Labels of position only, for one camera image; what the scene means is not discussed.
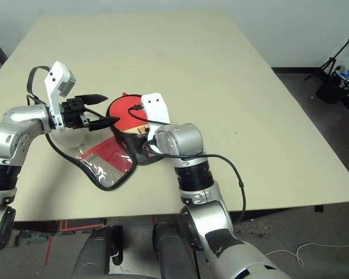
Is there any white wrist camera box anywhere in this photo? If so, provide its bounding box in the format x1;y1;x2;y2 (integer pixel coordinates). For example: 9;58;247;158
141;92;172;126
44;60;77;130

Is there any grey right robot leg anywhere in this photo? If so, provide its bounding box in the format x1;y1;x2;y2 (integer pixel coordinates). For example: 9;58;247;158
152;222;199;279

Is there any red ping-pong paddle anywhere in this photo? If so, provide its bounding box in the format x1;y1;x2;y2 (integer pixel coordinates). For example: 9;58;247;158
108;95;152;136

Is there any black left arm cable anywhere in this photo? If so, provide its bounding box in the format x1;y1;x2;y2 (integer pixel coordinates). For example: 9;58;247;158
26;65;52;107

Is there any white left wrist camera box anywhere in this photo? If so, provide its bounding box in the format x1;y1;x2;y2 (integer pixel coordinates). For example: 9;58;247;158
44;60;77;130

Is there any red black paddle case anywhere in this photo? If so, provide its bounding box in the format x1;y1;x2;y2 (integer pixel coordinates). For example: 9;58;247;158
45;91;171;192

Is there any black tripod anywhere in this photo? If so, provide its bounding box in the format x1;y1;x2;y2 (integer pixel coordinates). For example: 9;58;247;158
304;30;349;83

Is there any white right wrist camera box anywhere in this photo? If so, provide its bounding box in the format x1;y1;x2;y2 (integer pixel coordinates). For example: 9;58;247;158
141;92;172;126

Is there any grey robot leg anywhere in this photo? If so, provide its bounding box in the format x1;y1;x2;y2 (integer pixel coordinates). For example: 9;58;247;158
152;222;199;279
72;225;124;279

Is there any black bin with bottles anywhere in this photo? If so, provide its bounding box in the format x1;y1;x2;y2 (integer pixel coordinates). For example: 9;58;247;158
316;65;349;105

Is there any grey left robot leg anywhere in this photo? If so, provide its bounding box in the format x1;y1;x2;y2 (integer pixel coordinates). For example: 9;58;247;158
72;225;124;279

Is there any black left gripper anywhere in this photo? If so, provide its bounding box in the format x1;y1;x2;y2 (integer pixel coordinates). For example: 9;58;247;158
60;94;120;132

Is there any red tape strip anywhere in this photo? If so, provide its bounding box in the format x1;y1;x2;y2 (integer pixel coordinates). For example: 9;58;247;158
44;238;54;267

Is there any white floor cable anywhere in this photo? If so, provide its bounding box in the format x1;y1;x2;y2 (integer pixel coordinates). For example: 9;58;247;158
264;242;349;267

